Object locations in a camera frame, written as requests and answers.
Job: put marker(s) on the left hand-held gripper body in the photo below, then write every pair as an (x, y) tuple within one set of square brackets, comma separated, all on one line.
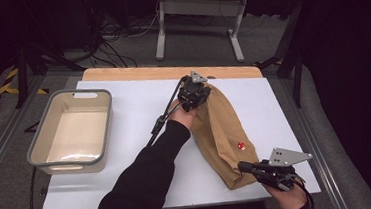
[(192, 92)]

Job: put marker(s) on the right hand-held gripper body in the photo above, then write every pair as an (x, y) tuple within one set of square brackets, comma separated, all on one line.
[(279, 170)]

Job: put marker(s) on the tan cloth garment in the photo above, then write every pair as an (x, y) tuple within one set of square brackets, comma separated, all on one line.
[(222, 131)]

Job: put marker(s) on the beige basket with grey rim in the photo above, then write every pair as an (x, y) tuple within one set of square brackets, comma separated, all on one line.
[(76, 143)]

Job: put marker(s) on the person's left hand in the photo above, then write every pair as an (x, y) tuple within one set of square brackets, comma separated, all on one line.
[(183, 118)]

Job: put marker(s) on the person's right hand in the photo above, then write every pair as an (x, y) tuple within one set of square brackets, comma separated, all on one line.
[(291, 199)]

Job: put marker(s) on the black metal stand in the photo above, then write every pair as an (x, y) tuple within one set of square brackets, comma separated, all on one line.
[(22, 74), (298, 82)]

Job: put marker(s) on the yellow black hazard tape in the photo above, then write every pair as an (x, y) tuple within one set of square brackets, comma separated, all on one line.
[(6, 86)]

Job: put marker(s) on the white metal desk frame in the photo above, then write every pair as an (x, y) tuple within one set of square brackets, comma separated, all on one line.
[(199, 8)]

